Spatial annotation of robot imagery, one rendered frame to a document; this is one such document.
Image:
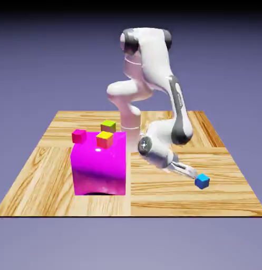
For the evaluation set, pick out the large magenta box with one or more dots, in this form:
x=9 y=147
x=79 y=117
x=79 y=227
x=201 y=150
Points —
x=99 y=166

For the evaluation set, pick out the small yellow cube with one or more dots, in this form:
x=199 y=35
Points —
x=104 y=140

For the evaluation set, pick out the small pink cube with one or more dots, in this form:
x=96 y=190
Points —
x=78 y=136

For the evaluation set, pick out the small green cube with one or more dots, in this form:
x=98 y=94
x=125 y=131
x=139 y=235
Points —
x=108 y=126

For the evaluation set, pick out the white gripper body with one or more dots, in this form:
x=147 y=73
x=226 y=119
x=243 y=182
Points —
x=181 y=168

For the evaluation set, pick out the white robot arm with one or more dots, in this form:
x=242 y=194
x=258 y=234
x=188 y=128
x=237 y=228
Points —
x=156 y=63

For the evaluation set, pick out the small blue cube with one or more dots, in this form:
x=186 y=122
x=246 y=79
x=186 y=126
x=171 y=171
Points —
x=202 y=181

